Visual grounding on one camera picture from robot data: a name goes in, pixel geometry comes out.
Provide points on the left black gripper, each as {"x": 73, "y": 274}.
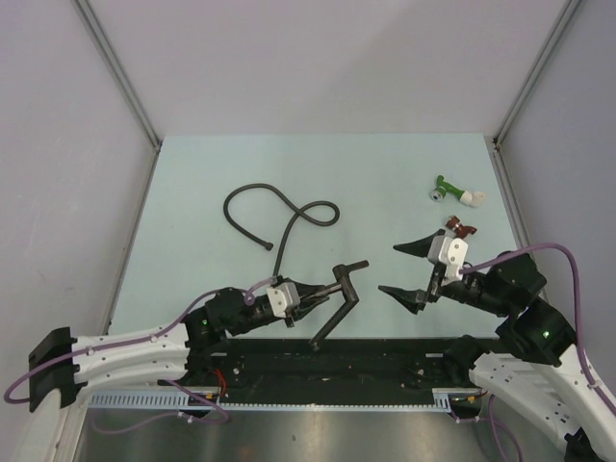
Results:
{"x": 306, "y": 303}

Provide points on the left aluminium frame post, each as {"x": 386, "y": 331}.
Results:
{"x": 107, "y": 52}

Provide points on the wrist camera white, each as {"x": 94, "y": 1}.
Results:
{"x": 283, "y": 299}
{"x": 450, "y": 252}

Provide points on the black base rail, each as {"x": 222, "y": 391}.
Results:
{"x": 344, "y": 372}

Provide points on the white slotted cable duct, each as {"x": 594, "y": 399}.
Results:
{"x": 178, "y": 401}

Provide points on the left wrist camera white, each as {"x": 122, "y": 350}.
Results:
{"x": 283, "y": 299}

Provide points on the aluminium frame post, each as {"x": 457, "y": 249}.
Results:
{"x": 107, "y": 52}
{"x": 538, "y": 67}

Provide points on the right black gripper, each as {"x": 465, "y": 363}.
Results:
{"x": 415, "y": 298}

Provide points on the right aluminium frame post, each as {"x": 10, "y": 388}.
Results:
{"x": 538, "y": 67}

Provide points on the green tap white elbow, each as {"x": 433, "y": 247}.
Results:
{"x": 443, "y": 188}

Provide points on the brown tap white elbow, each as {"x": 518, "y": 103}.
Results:
{"x": 459, "y": 229}

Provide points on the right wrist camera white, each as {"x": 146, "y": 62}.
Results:
{"x": 450, "y": 252}

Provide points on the dark metal faucet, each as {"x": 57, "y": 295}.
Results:
{"x": 343, "y": 285}

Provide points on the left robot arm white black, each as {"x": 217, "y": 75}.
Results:
{"x": 70, "y": 365}

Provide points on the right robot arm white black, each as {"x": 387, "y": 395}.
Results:
{"x": 578, "y": 413}

